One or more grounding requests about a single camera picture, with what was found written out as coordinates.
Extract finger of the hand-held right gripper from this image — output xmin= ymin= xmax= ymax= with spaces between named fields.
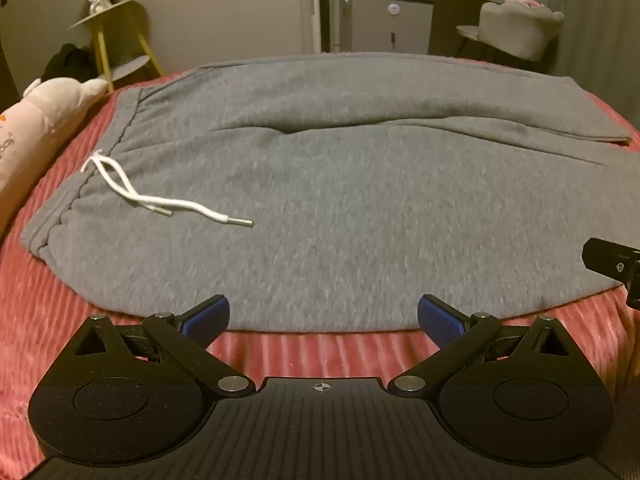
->
xmin=582 ymin=237 xmax=640 ymax=311

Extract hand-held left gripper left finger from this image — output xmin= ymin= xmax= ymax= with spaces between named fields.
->
xmin=72 ymin=294 xmax=257 ymax=397

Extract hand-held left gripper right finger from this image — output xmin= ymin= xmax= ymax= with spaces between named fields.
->
xmin=387 ymin=294 xmax=572 ymax=396

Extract grey sweat pants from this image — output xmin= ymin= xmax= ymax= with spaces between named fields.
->
xmin=21 ymin=51 xmax=632 ymax=334

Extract pink ribbed bed cover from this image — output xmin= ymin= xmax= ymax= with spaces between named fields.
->
xmin=0 ymin=54 xmax=640 ymax=480

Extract white upholstered chair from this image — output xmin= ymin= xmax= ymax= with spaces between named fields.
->
xmin=456 ymin=1 xmax=566 ymax=74

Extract pink plush pillow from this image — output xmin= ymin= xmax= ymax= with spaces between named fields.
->
xmin=0 ymin=77 xmax=110 ymax=239

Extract black cloth bag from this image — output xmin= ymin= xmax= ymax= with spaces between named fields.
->
xmin=44 ymin=44 xmax=102 ymax=92

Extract yellow-legged round side table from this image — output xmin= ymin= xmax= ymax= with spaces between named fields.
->
xmin=69 ymin=0 xmax=166 ymax=94

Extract grey drawer cabinet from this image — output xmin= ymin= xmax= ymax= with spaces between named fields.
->
xmin=338 ymin=0 xmax=434 ymax=54

